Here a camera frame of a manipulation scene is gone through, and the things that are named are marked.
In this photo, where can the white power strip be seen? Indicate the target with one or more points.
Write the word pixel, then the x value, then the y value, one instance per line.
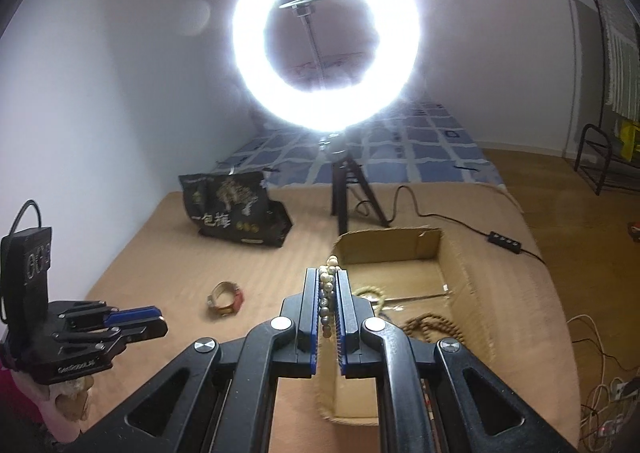
pixel 622 390

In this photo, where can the black tripod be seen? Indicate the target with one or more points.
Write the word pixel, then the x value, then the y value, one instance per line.
pixel 345 183

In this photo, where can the blue patterned bedsheet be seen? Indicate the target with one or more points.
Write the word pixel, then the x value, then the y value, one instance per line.
pixel 425 148

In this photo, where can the yellow box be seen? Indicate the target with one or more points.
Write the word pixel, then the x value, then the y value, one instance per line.
pixel 630 138

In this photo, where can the cardboard box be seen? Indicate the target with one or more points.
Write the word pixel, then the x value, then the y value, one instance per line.
pixel 390 258

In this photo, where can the black snack bag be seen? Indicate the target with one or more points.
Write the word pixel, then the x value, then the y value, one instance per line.
pixel 225 213

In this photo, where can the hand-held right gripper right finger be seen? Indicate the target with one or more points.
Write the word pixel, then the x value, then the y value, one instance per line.
pixel 342 323

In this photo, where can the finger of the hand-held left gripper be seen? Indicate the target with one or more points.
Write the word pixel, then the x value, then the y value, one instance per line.
pixel 132 315
pixel 130 333

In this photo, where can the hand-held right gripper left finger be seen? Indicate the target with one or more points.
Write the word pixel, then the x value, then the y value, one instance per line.
pixel 313 318

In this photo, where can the black clothes rack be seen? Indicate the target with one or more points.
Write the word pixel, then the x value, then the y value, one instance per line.
pixel 587 148

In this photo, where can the person's left hand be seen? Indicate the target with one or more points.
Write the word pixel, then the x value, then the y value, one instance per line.
pixel 70 400

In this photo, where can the white striped hanging textile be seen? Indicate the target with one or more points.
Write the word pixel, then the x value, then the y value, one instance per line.
pixel 625 58

